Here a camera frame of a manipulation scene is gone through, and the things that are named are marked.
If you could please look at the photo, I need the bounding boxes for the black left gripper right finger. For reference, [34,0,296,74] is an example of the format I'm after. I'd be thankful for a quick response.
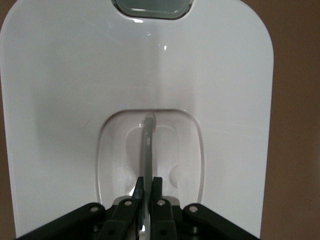
[150,176,259,240]

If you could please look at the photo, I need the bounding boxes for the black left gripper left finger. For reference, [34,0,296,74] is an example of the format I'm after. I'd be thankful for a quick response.
[16,176,145,240]

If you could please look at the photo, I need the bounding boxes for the white box lid grey latches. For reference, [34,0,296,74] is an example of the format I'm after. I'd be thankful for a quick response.
[0,0,276,240]

